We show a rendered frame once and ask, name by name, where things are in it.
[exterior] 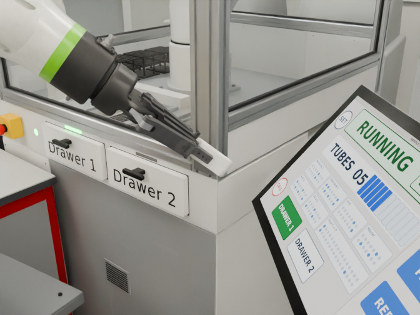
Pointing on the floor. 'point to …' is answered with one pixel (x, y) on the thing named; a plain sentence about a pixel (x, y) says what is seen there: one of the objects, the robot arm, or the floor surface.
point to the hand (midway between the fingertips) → (210, 157)
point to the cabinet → (155, 254)
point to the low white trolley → (29, 217)
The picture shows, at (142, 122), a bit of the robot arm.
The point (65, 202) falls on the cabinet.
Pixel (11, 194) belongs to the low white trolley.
